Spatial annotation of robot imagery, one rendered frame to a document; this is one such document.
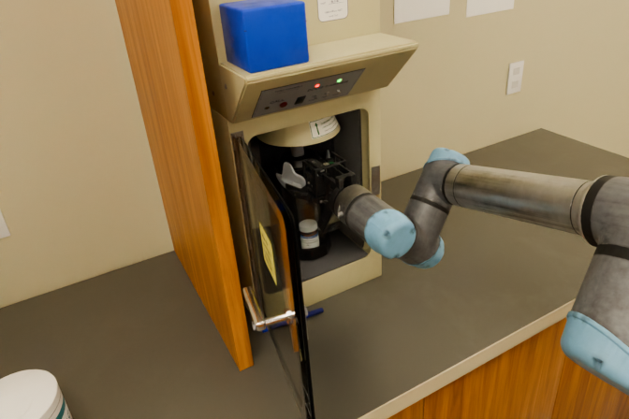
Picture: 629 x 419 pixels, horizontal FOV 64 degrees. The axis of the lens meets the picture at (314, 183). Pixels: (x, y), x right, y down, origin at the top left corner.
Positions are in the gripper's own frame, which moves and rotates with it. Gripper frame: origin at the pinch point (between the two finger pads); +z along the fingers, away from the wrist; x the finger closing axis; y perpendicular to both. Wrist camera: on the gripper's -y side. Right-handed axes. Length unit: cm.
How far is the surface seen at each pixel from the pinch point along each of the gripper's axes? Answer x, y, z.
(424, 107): -62, -9, 32
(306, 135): 1.8, 11.9, -8.0
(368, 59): -3.8, 28.3, -21.1
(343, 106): -5.4, 16.8, -10.1
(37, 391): 57, -12, -20
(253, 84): 16.4, 28.2, -20.9
